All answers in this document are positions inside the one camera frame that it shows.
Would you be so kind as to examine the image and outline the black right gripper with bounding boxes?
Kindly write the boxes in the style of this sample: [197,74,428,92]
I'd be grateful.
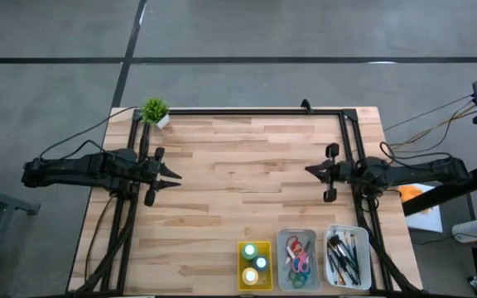
[304,143,354,203]

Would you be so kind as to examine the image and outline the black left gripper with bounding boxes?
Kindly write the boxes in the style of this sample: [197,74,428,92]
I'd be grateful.
[138,147,183,207]

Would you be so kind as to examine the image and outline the black brush fluffy grey head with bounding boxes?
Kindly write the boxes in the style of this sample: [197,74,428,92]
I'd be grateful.
[327,233,349,266]

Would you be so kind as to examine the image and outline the thin grey handled paintbrush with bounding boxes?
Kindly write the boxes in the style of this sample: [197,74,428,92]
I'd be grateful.
[343,231,352,266]

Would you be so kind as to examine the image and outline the red handled scissors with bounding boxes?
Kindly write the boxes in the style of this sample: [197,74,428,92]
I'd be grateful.
[283,235,301,266]

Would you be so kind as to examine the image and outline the pink handled scissors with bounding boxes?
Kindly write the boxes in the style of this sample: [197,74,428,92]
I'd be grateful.
[294,243,312,275]

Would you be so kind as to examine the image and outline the green paint bottle white cap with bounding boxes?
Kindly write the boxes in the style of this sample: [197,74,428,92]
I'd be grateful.
[241,243,259,261]

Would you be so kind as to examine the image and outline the dark teal paint bottle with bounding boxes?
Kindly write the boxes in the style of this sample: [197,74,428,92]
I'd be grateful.
[252,254,270,272]

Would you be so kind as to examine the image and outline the green handled scissors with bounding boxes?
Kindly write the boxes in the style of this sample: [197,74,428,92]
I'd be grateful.
[288,269,309,290]

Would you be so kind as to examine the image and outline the yellow paint bottle white cap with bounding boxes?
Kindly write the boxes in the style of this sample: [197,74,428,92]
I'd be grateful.
[241,267,260,286]

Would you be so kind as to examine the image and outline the green plant white pot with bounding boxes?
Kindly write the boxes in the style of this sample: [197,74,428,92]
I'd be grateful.
[139,98,170,131]

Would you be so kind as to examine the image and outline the white plastic bin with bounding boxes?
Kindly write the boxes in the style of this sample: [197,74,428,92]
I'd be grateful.
[323,223,373,291]
[275,228,323,293]

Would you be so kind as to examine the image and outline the orange object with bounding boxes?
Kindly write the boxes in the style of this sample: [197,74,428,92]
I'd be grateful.
[398,184,425,204]

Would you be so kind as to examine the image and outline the white sheet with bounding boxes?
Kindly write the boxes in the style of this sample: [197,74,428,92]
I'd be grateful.
[398,180,445,233]

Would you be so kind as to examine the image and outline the yellow plastic slotted basket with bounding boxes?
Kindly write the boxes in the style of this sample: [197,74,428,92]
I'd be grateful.
[237,240,274,291]

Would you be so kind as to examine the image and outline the black beam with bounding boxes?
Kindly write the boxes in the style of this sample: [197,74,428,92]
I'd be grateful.
[402,163,477,217]

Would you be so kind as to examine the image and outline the white paper roll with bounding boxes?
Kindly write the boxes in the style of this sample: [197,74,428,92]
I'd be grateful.
[451,218,477,244]

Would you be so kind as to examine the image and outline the grey metal stand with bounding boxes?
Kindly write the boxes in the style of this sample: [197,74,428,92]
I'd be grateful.
[0,180,41,298]

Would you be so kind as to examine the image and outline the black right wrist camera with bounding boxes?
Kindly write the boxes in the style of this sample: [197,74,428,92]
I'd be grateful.
[332,163,349,183]

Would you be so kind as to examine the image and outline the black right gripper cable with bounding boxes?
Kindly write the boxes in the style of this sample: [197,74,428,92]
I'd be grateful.
[378,141,455,170]

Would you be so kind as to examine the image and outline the black arched frame bracket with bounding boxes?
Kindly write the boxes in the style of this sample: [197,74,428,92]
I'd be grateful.
[299,98,316,115]

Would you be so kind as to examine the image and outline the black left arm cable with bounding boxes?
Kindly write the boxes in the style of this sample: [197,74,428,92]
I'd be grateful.
[38,105,140,163]

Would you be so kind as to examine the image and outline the black aluminium rig frame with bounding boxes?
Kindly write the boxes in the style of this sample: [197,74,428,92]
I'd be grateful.
[72,107,424,296]

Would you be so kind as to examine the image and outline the brown cable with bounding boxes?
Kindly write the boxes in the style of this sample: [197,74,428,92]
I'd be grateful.
[84,196,115,282]

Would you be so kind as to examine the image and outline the black floor cable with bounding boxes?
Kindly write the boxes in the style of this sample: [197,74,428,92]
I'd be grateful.
[389,111,467,155]
[384,94,476,134]

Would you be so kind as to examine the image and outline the orange floor cable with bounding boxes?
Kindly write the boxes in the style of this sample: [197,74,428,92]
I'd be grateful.
[387,103,477,148]

